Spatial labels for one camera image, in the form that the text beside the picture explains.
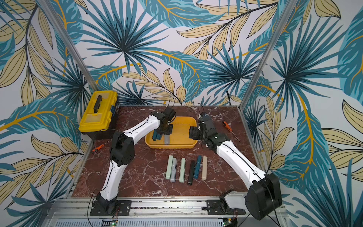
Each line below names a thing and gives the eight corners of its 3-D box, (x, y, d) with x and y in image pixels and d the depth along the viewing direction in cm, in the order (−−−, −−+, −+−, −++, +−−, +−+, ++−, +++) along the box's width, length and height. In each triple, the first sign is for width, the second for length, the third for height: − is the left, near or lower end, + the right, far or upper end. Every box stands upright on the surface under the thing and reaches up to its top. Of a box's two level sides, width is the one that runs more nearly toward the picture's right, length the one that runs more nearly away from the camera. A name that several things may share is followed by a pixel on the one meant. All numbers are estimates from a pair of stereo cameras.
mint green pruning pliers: (179, 182, 83) (179, 181, 81) (181, 159, 92) (181, 157, 90) (183, 183, 83) (184, 182, 81) (185, 159, 92) (185, 158, 90)
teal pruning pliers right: (193, 177, 84) (193, 176, 83) (198, 156, 93) (198, 154, 92) (197, 179, 84) (197, 178, 83) (201, 157, 93) (202, 155, 91)
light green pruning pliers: (166, 179, 85) (165, 177, 82) (169, 157, 94) (169, 155, 91) (170, 179, 85) (170, 177, 82) (173, 157, 93) (173, 155, 91)
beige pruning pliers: (201, 179, 84) (201, 178, 82) (203, 157, 93) (203, 155, 91) (206, 180, 84) (206, 179, 82) (207, 158, 93) (208, 156, 91)
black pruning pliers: (187, 184, 82) (187, 183, 80) (190, 161, 91) (191, 160, 89) (191, 185, 82) (192, 184, 80) (195, 162, 91) (195, 161, 89)
